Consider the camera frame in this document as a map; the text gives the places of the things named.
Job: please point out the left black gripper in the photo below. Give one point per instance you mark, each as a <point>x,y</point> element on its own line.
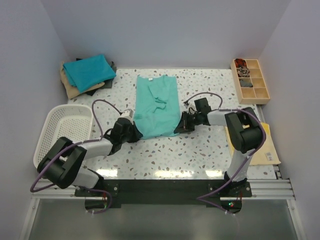
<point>137,134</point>

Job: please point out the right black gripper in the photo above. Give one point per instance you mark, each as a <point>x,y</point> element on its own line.
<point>183,126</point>

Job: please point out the mint green t shirt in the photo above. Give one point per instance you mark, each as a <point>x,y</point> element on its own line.
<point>157,107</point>

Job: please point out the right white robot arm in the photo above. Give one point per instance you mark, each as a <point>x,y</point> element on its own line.
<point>245,131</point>

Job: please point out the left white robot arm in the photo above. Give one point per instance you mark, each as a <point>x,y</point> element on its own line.
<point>62,165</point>

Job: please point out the white plastic laundry basket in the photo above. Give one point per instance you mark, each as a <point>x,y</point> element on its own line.
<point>73,121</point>

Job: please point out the folded tan t shirt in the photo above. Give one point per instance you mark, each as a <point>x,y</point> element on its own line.
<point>72,91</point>

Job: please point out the dark grey rolled cloth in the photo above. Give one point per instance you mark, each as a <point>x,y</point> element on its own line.
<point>245,83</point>

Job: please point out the folded teal t shirt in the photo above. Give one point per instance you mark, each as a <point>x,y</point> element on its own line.
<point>86,73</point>

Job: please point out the wooden compartment box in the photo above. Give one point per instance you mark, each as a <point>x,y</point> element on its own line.
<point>258,94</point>

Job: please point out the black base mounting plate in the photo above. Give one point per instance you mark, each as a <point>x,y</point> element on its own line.
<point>213,193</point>

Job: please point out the grey patterned rolled cloth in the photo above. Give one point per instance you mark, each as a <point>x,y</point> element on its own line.
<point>243,72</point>

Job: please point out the red black patterned cloth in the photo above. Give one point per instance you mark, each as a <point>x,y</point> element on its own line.
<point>240,63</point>

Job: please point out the yellow chick towel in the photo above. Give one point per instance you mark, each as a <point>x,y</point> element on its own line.
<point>267,154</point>

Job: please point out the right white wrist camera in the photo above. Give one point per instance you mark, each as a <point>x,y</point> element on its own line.
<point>191,109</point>

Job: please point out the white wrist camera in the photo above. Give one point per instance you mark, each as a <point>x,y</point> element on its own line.
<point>127,114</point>
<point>191,109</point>

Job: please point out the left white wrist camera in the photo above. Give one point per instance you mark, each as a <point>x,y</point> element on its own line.
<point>127,114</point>

